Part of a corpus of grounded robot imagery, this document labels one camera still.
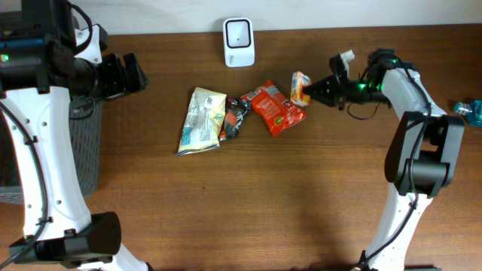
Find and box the yellow white wipes pack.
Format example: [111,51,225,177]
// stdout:
[176,87,227,156]

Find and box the black silver snack packet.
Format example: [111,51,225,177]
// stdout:
[219,98,252,141]

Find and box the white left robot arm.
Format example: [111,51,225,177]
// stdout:
[1,1,150,270]

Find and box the blue mouthwash bottle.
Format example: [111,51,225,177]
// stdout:
[453,99,481,127]

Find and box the orange snack bag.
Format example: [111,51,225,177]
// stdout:
[240,79,307,137]

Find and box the orange tissue pack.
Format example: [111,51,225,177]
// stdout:
[290,72,312,107]

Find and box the dark grey plastic basket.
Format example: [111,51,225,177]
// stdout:
[0,11,105,204]

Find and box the white barcode scanner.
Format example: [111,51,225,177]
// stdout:
[222,17,255,68]

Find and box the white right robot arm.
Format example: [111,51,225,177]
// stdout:
[302,48,465,270]

